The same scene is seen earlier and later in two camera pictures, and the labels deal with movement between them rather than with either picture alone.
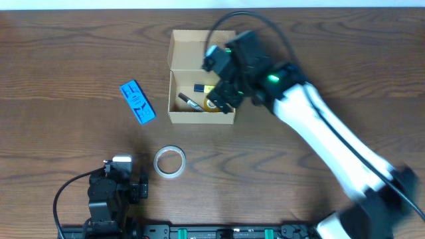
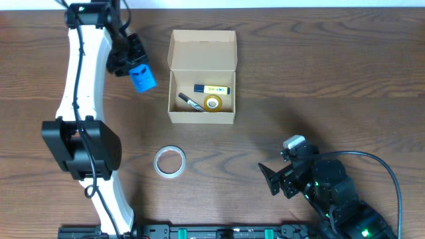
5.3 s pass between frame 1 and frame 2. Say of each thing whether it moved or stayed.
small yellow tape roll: stayed
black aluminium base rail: stayed
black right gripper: moved
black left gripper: moved
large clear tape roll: stayed
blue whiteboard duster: moved
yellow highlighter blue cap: stayed
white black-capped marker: stayed
